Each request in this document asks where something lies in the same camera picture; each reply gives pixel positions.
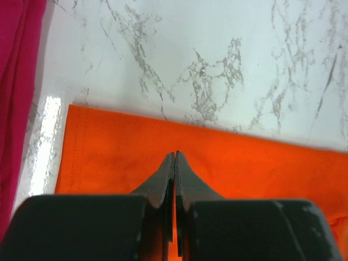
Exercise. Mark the orange t shirt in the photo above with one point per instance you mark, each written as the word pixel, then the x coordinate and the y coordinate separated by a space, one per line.
pixel 106 152

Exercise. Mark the magenta t shirt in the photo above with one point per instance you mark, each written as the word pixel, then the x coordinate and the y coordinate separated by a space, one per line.
pixel 21 23

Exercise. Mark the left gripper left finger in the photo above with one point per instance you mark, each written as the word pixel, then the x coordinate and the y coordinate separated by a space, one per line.
pixel 134 226

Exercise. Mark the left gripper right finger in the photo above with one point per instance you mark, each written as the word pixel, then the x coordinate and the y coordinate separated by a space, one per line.
pixel 211 227

